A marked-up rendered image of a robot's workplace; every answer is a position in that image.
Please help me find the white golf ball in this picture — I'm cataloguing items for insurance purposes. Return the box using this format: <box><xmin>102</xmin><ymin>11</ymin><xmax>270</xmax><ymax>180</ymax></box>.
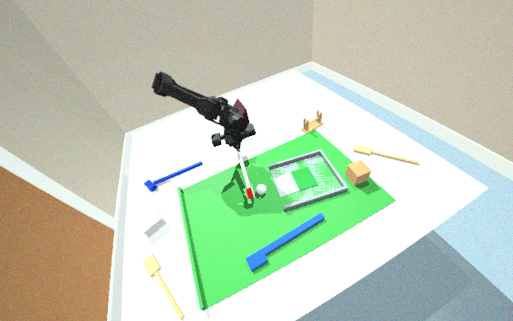
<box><xmin>256</xmin><ymin>184</ymin><xmax>266</xmax><ymax>195</ymax></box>

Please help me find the green flat mat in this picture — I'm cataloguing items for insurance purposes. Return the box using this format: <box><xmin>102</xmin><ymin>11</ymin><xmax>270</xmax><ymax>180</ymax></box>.
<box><xmin>182</xmin><ymin>129</ymin><xmax>396</xmax><ymax>308</ymax></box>

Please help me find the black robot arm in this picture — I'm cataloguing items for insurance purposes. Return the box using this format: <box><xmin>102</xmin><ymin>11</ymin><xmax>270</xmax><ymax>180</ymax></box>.
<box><xmin>151</xmin><ymin>71</ymin><xmax>248</xmax><ymax>147</ymax></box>

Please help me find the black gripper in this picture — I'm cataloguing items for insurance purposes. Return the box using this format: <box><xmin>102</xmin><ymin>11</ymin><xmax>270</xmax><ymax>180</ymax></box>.
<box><xmin>211</xmin><ymin>123</ymin><xmax>256</xmax><ymax>149</ymax></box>

